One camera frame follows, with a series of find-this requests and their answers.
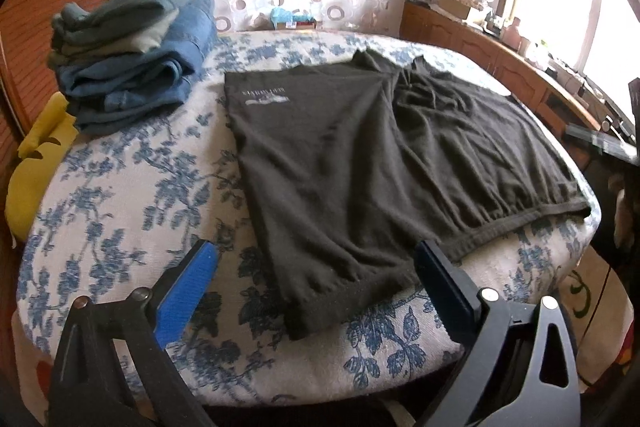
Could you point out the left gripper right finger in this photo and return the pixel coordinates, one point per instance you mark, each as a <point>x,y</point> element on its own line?
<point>518,366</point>

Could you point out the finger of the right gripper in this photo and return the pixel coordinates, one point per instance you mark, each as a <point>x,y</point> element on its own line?
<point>602,144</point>

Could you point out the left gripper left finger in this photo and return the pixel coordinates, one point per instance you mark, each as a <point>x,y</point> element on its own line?
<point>88,386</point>

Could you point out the black pants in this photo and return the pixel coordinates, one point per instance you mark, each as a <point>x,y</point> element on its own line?
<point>347,166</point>

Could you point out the wooden sideboard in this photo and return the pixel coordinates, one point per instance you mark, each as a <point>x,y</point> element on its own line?
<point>549,101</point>

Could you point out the blue floral bed cover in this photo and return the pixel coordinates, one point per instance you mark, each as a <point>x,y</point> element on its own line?
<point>122,209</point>

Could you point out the cardboard box on sideboard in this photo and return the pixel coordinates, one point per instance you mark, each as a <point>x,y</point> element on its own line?
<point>457,8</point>

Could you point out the blue jeans stack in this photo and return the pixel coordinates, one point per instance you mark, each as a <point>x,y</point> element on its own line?
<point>115,92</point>

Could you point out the box with teal cloth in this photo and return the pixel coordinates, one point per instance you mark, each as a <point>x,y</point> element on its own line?
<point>282,19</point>

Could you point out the wooden wardrobe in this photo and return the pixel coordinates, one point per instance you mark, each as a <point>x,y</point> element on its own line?
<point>26,83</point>

